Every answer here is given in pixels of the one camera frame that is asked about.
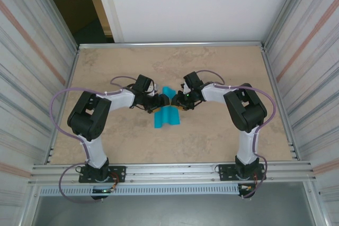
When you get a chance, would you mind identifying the aluminium upright post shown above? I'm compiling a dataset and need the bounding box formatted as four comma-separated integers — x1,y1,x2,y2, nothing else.
264,0,318,48
14,0,79,51

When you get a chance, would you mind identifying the translucent corrugated side panel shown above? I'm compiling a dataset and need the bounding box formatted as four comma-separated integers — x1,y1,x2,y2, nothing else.
0,0,77,226
264,0,339,226

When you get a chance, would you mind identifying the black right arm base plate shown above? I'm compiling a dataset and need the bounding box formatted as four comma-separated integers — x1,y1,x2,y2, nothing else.
219,164,265,182

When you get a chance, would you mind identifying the aluminium side rail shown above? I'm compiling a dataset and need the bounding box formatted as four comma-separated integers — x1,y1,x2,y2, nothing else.
43,47,81,165
261,46,301,161

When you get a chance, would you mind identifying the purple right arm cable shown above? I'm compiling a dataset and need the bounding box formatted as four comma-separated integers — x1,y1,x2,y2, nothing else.
194,69,278,200

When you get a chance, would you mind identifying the wide aluminium mounting rail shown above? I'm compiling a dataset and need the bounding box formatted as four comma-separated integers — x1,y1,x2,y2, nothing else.
28,160,318,186

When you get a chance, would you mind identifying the tan wooden door frame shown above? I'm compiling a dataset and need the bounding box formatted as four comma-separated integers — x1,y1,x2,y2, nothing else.
81,0,115,37

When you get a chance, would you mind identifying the thin aluminium table edge rail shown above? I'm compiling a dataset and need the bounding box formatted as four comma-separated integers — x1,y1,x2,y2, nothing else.
77,41,266,50

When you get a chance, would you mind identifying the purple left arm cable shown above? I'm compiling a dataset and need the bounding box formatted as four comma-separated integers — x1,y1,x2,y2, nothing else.
50,76,138,204

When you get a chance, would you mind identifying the grey slotted cable duct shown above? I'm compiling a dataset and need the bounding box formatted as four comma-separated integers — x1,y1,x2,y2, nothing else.
39,184,240,196

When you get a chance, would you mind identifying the teal blue cloth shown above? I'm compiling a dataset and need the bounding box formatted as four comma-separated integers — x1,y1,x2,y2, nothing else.
153,86,181,129

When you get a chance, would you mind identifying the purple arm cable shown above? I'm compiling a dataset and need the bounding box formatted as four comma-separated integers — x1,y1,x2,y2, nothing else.
194,69,278,200
50,76,138,204

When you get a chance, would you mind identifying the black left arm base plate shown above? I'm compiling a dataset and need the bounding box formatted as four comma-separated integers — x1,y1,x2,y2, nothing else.
78,165,127,184

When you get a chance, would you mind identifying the small circuit board green light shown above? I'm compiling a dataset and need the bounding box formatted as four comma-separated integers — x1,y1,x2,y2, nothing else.
91,187,116,194

